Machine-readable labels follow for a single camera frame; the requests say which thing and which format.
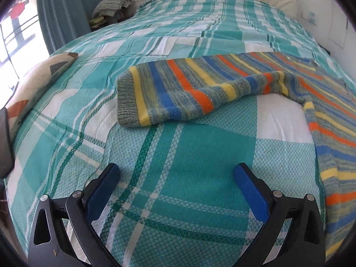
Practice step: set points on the teal white plaid bedspread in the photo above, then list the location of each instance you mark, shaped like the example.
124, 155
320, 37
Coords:
64, 141

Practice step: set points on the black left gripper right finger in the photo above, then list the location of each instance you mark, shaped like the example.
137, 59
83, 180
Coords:
304, 244

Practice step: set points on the teal blue curtain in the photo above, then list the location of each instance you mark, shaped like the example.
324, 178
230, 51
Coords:
63, 21

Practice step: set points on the pile of folded clothes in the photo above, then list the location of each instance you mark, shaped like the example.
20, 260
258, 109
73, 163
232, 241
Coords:
109, 12

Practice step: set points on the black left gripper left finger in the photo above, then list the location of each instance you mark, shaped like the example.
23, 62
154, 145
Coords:
49, 242

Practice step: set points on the patterned cream cushion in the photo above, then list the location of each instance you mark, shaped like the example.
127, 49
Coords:
31, 88

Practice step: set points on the black smartphone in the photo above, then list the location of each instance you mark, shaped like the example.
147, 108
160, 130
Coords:
6, 151

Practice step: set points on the colourful striped knit sweater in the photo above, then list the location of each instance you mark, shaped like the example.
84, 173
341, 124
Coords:
184, 124

